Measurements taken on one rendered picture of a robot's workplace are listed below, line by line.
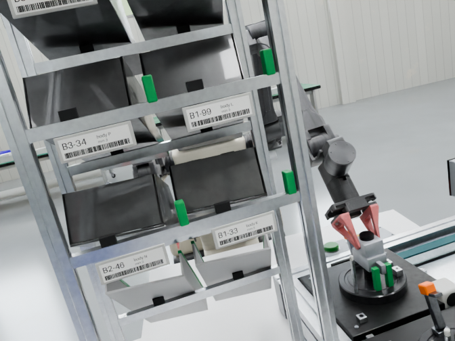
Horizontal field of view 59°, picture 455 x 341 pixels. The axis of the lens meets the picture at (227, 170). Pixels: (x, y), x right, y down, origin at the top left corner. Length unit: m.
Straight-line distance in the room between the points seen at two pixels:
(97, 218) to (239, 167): 0.21
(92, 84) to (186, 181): 0.18
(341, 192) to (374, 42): 9.12
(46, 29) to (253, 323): 0.80
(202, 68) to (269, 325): 0.70
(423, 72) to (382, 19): 1.58
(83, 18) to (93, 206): 0.25
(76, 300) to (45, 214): 0.12
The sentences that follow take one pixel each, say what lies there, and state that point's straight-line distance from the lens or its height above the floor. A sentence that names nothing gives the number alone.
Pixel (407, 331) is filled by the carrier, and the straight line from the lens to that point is 0.85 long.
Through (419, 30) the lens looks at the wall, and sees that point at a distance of 10.48.
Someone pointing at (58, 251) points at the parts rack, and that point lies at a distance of 0.54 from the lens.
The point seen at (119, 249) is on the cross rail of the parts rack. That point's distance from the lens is 0.53.
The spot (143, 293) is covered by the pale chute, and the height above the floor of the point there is 1.15.
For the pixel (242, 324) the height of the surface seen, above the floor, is 0.86.
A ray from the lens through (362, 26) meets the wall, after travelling 9.87.
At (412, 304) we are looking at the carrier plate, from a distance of 0.91.
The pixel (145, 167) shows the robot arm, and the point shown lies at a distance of 1.27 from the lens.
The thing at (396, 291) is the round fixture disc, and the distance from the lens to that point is 0.91.
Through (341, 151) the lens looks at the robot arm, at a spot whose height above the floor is 1.27.
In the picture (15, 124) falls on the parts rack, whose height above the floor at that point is 1.48.
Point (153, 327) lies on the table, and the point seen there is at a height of 0.86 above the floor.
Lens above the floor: 1.50
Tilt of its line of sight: 15 degrees down
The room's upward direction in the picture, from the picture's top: 12 degrees counter-clockwise
